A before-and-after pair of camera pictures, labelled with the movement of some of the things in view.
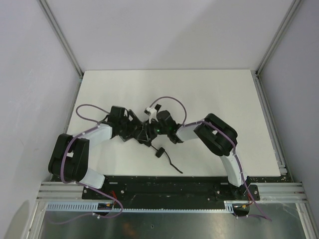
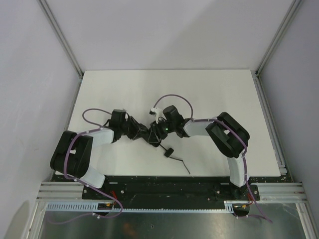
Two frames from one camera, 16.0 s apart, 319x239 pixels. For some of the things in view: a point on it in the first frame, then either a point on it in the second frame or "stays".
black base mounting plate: (169, 189) stays
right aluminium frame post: (279, 36) stays
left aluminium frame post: (61, 36) stays
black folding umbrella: (160, 152) -> (150, 135)
